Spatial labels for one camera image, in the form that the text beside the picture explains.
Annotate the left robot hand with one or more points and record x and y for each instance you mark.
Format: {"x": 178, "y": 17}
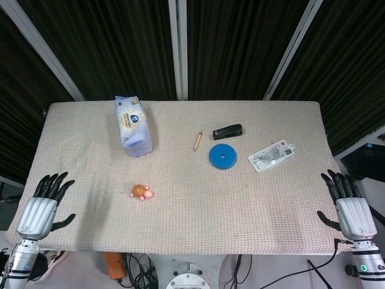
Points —
{"x": 37, "y": 212}

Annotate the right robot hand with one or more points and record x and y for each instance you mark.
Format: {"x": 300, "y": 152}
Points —
{"x": 355, "y": 215}

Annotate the pink orange turtle toy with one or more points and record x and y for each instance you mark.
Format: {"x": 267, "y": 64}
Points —
{"x": 142, "y": 191}

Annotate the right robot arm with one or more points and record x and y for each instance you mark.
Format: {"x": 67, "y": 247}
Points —
{"x": 368, "y": 263}

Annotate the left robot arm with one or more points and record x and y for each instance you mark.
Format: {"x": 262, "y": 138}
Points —
{"x": 19, "y": 262}

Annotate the round white robot base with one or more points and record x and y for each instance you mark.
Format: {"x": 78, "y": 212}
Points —
{"x": 187, "y": 277}

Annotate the orange box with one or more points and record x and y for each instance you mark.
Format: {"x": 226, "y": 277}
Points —
{"x": 113, "y": 266}

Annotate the white packaged card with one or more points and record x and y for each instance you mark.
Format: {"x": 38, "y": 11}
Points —
{"x": 271, "y": 154}

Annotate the blue tissue pack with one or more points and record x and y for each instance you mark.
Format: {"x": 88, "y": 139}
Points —
{"x": 132, "y": 126}

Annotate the blue plastic disc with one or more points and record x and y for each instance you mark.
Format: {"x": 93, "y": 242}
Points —
{"x": 222, "y": 157}

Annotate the beige waffle table cloth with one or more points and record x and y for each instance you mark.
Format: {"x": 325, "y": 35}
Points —
{"x": 180, "y": 186}

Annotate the black stapler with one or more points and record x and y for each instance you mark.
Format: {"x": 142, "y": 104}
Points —
{"x": 227, "y": 132}

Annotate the small wooden stick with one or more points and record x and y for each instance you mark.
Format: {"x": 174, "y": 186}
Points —
{"x": 198, "y": 140}

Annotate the white metal frame post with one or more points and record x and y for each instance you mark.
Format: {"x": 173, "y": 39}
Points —
{"x": 39, "y": 45}
{"x": 178, "y": 48}
{"x": 288, "y": 48}

